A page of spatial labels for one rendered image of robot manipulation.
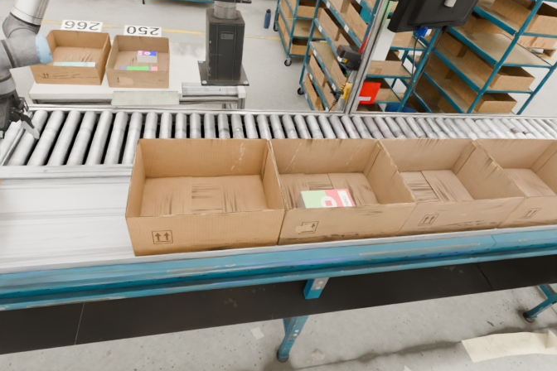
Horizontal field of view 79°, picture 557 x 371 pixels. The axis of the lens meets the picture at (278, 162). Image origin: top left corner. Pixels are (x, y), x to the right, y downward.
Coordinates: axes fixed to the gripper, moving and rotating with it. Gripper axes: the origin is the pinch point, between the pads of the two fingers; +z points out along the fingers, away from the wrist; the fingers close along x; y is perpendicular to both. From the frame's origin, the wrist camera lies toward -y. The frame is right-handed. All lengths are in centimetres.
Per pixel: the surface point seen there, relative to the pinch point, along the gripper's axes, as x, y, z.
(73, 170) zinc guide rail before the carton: -25.3, -25.8, -8.8
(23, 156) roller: 0.0, -2.6, 6.2
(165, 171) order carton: -53, -30, -11
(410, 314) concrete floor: -175, -52, 80
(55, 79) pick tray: 0.4, 46.6, 2.8
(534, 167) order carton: -203, -31, -10
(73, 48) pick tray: 1, 82, 4
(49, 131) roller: -5.2, 11.3, 5.4
